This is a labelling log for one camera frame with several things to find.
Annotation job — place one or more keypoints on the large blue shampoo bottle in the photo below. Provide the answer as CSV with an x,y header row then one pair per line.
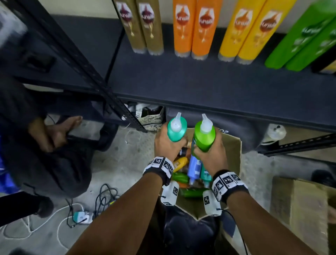
x,y
193,168

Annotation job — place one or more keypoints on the large teal shampoo bottle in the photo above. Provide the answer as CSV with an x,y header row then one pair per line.
x,y
177,134
206,174

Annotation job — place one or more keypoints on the wristband with marker tags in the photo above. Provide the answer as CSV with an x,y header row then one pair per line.
x,y
227,184
158,165

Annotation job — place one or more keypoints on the brown cardboard box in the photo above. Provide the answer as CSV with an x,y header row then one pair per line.
x,y
231,155

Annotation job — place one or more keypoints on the left wristband with marker tags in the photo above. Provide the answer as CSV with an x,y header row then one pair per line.
x,y
158,165

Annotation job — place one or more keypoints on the person's right forearm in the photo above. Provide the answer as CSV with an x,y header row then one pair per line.
x,y
262,226

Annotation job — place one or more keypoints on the large green shampoo bottle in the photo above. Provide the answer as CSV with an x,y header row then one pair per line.
x,y
203,139

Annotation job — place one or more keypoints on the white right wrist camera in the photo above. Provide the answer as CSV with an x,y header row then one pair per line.
x,y
211,203

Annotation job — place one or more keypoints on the blue plastic stool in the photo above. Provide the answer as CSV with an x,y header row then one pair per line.
x,y
6,181

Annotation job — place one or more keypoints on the black printed bag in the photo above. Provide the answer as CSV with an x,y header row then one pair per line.
x,y
246,134

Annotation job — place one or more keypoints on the person's left hand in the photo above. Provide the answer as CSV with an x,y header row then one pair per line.
x,y
165,147

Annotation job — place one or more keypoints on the small orange shampoo bottle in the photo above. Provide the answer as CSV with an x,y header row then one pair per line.
x,y
183,31
206,34
183,185

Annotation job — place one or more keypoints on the right wristband with marker tags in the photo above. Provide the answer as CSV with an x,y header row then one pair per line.
x,y
227,184

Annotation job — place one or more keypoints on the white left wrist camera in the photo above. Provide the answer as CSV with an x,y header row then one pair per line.
x,y
170,194

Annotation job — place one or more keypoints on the patterned fabric bag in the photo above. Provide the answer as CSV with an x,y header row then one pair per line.
x,y
153,120

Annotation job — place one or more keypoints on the person's left forearm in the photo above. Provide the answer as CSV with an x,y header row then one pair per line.
x,y
123,218

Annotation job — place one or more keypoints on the person's dark trousers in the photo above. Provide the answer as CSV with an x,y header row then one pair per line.
x,y
189,233

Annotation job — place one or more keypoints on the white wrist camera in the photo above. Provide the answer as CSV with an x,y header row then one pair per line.
x,y
170,194
211,203

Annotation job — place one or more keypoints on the white plastic jug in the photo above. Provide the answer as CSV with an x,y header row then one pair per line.
x,y
275,132

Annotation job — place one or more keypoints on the person's right hand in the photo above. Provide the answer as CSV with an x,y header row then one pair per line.
x,y
216,160

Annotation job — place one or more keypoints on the small gold shampoo bottle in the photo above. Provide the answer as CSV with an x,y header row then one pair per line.
x,y
130,26
151,29

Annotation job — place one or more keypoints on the pale cardboard carton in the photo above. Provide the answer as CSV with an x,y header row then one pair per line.
x,y
302,207

